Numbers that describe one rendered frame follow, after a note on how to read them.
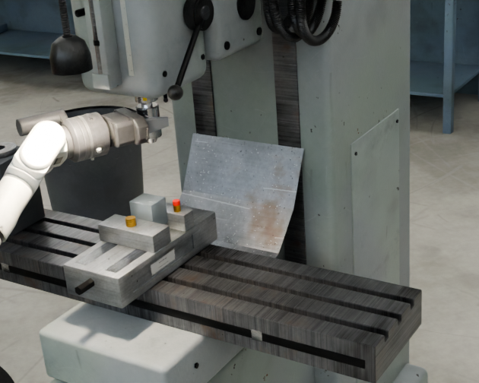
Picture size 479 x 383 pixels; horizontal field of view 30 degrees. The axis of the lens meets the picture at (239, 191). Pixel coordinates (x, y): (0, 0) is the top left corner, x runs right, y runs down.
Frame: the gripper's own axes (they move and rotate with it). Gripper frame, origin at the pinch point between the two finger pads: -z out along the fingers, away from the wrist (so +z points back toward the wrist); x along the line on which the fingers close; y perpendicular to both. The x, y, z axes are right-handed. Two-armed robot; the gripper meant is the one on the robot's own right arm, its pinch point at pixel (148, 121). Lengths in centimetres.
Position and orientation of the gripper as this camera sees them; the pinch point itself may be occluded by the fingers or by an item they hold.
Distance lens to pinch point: 185.5
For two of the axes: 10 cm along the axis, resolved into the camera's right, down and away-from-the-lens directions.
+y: 0.6, 9.2, 3.8
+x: -5.5, -2.9, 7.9
